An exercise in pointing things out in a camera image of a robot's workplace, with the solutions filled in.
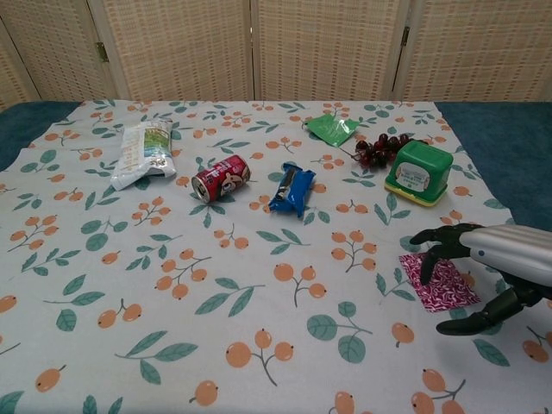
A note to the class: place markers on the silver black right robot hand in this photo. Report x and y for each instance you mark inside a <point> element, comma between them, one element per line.
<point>509,254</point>

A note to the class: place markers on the pink patterned packet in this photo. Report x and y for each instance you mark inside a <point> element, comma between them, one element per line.
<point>448,289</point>

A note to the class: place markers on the green plastic box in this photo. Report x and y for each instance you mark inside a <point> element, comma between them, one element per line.
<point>420,172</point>

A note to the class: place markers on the dark red grape bunch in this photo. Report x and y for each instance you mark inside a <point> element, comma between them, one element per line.
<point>377,148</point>

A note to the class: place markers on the green foil packet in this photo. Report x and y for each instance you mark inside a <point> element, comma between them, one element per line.
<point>332,128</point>

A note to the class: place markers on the blue cookie packet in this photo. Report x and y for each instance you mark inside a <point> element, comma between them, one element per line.
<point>295,190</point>

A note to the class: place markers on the brass screen hinge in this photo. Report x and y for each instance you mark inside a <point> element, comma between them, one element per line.
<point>101,51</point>
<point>405,35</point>

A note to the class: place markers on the floral orange berry tablecloth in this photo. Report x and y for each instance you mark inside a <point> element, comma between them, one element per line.
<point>215,280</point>

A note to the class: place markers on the red soda can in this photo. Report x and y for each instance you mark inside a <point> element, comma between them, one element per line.
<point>224,177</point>

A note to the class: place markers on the white crumpled snack bag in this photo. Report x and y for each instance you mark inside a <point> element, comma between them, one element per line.
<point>140,151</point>

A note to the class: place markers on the woven bamboo folding screen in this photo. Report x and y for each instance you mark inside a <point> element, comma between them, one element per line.
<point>185,47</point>

